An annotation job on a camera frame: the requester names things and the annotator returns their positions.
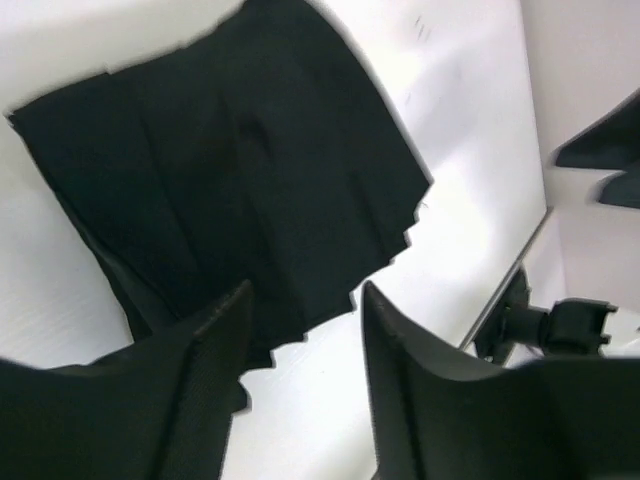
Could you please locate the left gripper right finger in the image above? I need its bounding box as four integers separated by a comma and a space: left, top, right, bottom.
362, 283, 639, 479

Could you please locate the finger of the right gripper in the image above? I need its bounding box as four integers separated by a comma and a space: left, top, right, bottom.
554, 90, 639, 169
598, 171, 640, 209

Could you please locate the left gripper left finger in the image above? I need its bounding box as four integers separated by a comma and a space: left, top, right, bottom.
1, 282, 253, 479

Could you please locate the black pleated skirt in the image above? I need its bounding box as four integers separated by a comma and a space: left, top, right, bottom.
7, 0, 435, 416

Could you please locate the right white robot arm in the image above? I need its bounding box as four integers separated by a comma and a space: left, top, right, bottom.
498, 91, 639, 356

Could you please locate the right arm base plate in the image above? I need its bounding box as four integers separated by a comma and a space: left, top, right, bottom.
473, 268, 530, 366

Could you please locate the aluminium table edge rail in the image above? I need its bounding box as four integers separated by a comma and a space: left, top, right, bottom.
458, 207, 553, 351

